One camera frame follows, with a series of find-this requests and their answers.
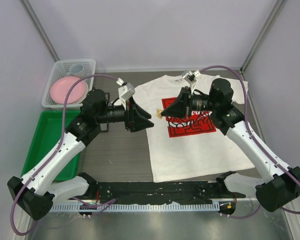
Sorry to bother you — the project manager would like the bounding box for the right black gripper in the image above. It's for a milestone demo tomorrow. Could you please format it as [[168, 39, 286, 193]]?
[[162, 86, 219, 120]]

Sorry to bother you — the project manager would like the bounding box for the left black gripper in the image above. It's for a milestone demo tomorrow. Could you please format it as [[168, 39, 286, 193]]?
[[96, 96, 154, 132]]

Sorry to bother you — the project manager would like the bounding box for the gold flower brooch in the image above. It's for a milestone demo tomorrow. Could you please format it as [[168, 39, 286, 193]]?
[[155, 108, 163, 119]]

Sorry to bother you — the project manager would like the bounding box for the white printed t-shirt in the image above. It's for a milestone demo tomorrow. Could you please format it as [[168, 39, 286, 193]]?
[[133, 75, 254, 183]]

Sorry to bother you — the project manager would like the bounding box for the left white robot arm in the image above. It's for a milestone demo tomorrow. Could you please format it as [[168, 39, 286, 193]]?
[[7, 88, 154, 221]]

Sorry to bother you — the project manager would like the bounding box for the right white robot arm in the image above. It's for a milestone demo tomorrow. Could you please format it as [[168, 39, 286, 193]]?
[[161, 78, 300, 212]]

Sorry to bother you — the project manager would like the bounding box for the black brooch box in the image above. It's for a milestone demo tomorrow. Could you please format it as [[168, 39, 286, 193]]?
[[100, 92, 110, 133]]

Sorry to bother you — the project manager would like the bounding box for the light blue cup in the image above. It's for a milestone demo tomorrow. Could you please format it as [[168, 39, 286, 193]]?
[[66, 63, 88, 79]]

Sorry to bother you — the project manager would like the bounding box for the pink plate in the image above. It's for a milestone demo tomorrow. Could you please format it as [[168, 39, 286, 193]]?
[[50, 76, 89, 104]]

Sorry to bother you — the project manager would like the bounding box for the green plastic tray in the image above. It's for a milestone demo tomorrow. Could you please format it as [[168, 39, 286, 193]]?
[[21, 110, 80, 182]]

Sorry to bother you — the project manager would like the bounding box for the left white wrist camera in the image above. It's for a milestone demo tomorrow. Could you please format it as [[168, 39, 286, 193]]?
[[116, 78, 135, 110]]

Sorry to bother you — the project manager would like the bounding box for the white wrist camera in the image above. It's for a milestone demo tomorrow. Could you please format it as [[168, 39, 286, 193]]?
[[181, 70, 201, 95], [116, 78, 135, 110]]

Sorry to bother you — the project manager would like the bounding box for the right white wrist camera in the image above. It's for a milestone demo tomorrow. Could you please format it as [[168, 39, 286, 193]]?
[[181, 70, 201, 95]]

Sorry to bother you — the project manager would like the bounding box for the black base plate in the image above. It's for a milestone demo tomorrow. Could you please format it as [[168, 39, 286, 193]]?
[[77, 181, 246, 205]]

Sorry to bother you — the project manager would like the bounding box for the white slotted cable duct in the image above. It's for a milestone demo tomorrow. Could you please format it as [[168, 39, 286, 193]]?
[[50, 201, 220, 213]]

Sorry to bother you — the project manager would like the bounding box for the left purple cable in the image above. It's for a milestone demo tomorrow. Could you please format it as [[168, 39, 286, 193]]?
[[10, 73, 122, 237]]

